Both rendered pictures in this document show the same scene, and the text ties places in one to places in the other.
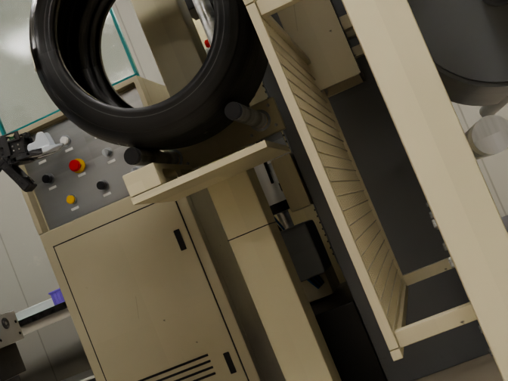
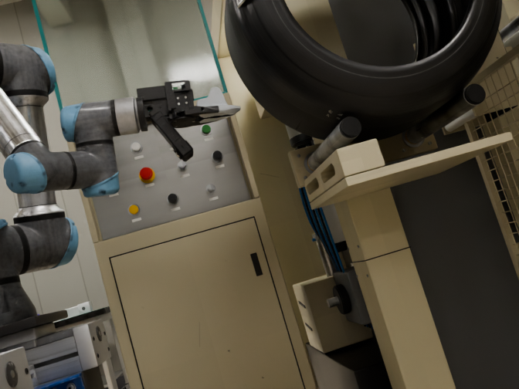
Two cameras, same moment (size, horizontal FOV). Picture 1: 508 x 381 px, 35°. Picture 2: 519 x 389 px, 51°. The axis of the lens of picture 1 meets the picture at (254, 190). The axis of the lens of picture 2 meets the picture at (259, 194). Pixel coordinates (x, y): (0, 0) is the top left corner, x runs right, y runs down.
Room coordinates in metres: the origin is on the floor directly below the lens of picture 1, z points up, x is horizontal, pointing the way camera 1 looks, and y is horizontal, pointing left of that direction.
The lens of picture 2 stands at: (1.06, 0.81, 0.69)
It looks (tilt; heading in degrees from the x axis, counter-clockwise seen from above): 7 degrees up; 341
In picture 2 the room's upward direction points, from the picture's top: 17 degrees counter-clockwise
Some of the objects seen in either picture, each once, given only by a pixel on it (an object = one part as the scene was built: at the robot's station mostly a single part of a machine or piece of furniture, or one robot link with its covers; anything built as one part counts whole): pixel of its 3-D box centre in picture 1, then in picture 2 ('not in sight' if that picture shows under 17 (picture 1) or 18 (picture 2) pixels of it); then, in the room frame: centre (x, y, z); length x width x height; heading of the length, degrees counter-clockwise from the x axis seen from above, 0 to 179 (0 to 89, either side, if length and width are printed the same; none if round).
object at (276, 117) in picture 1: (216, 140); (364, 150); (2.34, 0.04, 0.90); 0.40 x 0.03 x 0.10; 79
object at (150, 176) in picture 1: (163, 180); (338, 174); (2.19, 0.21, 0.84); 0.36 x 0.09 x 0.06; 169
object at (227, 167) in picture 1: (215, 172); (399, 174); (2.16, 0.08, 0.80); 0.37 x 0.36 x 0.02; 79
